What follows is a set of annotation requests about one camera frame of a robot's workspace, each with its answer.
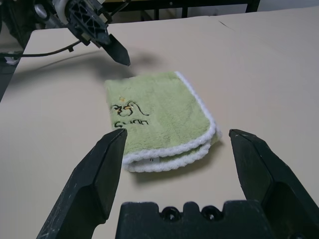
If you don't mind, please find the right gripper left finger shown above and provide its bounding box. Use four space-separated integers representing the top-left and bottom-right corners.
36 128 128 239

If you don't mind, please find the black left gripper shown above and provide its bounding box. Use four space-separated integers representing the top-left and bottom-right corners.
33 0 132 67

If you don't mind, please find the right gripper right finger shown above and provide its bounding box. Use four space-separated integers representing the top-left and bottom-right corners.
228 128 319 239

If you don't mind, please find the black left camera cable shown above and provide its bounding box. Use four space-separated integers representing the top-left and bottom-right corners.
0 39 84 60

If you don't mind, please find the green towel white trim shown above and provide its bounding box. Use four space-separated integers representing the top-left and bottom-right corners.
104 71 222 173

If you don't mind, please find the beige side table black frame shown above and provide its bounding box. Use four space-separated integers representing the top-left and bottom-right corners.
99 0 261 19

